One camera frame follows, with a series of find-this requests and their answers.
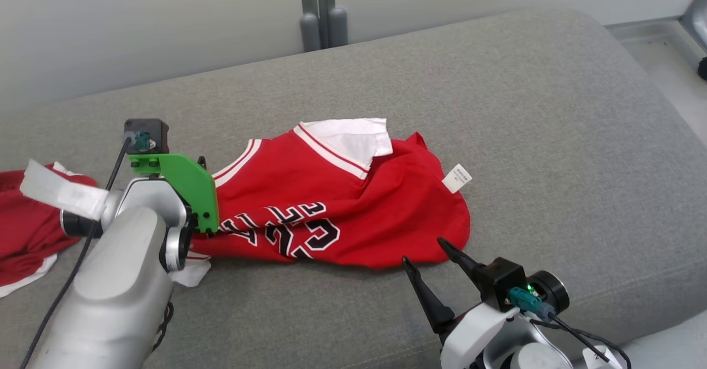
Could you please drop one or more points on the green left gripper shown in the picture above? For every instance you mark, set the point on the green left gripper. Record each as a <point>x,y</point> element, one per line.
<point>188,186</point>

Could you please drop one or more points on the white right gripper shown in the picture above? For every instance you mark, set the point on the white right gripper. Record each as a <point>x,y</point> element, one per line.
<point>469,330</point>

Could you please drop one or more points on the red basketball jersey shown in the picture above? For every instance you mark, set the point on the red basketball jersey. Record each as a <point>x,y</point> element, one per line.
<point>359,209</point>

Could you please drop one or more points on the red white-trimmed shorts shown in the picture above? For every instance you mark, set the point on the red white-trimmed shorts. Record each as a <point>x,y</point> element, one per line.
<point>27,231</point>

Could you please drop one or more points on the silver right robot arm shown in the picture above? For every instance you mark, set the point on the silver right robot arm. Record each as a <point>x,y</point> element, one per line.
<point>544,352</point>

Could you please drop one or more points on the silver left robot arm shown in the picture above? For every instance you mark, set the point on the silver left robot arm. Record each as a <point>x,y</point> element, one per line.
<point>119,286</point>

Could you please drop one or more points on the white tape tag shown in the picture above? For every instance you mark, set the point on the white tape tag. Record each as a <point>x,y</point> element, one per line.
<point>601,358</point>
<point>61,191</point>

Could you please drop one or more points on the black caster wheel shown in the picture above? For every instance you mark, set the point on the black caster wheel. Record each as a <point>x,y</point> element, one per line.
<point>703,68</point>

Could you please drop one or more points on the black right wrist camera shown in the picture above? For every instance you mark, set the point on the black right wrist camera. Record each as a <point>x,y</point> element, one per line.
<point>505,280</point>

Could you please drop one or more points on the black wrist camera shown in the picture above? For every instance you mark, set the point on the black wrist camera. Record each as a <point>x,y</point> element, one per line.
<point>152,131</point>
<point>505,280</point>

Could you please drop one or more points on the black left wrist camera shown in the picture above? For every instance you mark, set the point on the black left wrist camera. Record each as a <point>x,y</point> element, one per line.
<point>152,131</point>

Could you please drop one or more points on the grey metal frame post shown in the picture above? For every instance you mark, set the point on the grey metal frame post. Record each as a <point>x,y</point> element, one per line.
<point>323,10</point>

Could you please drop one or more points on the grey metal frame with caster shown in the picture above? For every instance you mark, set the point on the grey metal frame with caster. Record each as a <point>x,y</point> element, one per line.
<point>646,28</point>

